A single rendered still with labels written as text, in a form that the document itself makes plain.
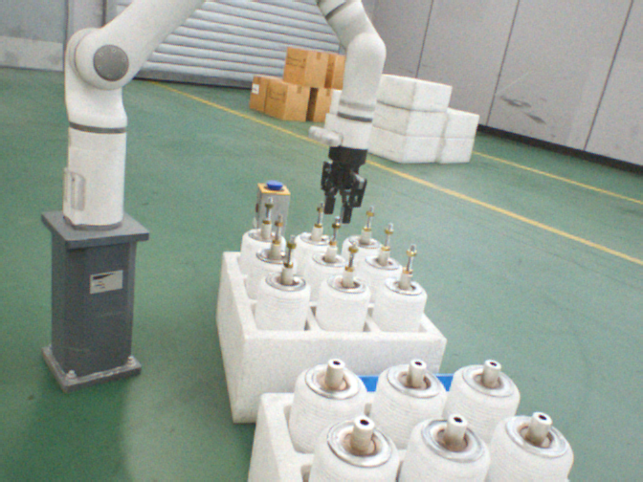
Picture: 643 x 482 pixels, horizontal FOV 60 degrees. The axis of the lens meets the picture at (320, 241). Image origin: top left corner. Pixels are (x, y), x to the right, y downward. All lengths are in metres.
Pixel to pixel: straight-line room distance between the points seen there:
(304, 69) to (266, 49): 2.21
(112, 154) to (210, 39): 5.74
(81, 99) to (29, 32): 5.05
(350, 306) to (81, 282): 0.47
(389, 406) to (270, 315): 0.32
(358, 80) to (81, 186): 0.51
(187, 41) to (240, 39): 0.68
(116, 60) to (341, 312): 0.57
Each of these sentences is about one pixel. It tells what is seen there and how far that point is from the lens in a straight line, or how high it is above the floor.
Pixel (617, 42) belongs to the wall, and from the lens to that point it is 6.38.
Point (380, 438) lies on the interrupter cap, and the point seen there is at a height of 0.25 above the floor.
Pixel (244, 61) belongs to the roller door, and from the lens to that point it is 6.96.
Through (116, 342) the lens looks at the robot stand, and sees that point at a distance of 1.13.
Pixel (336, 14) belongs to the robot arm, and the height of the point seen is 0.72.
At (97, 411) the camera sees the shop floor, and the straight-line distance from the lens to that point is 1.09.
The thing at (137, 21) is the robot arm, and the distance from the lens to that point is 0.98.
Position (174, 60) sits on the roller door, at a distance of 6.52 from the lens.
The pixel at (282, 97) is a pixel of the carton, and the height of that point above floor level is 0.19.
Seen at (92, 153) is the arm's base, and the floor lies 0.44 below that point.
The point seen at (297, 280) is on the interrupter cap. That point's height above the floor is 0.25.
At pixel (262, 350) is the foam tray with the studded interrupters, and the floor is 0.15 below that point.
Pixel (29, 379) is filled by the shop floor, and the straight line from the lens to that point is 1.19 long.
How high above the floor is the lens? 0.67
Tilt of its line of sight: 19 degrees down
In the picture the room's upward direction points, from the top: 10 degrees clockwise
